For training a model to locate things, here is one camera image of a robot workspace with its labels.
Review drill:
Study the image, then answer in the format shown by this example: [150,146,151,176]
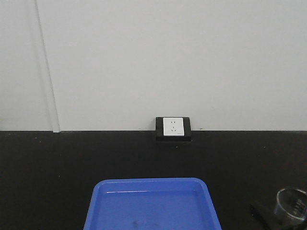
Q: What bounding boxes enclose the white socket in black box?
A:
[155,117,191,142]

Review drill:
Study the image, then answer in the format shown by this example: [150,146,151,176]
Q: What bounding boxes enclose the clear glass beaker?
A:
[274,187,307,223]

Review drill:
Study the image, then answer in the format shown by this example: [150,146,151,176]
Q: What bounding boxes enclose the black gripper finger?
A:
[249,203,282,230]

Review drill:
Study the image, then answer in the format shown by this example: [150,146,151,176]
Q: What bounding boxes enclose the blue plastic tray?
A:
[84,178,221,230]

